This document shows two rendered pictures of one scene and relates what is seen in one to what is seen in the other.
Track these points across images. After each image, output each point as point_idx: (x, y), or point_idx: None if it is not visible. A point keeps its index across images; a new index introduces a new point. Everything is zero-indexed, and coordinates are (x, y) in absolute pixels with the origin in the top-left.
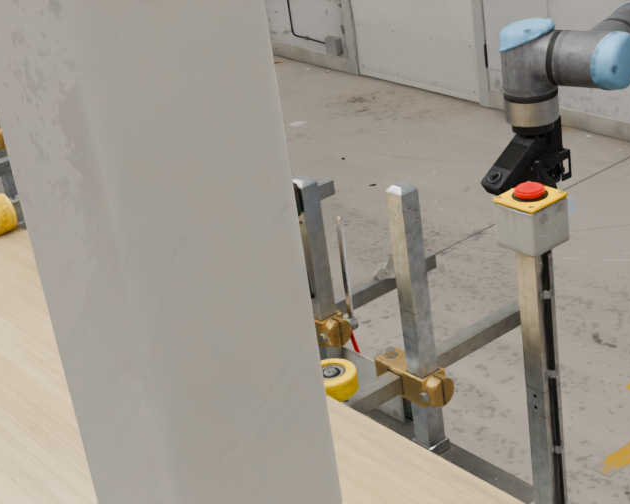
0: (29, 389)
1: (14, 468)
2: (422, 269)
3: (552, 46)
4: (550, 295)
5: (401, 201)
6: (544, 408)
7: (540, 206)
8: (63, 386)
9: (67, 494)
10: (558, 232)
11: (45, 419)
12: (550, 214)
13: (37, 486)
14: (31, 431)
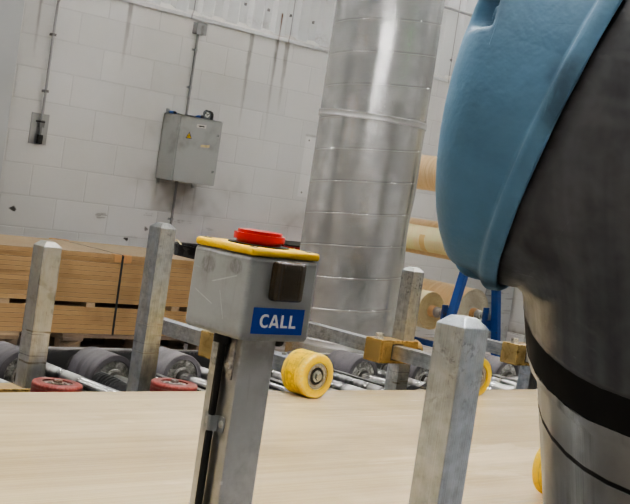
0: (352, 454)
1: (198, 437)
2: (435, 468)
3: None
4: (208, 425)
5: (435, 330)
6: None
7: (209, 239)
8: (354, 463)
9: (137, 444)
10: (223, 308)
11: (287, 452)
12: (219, 265)
13: (160, 439)
14: (265, 447)
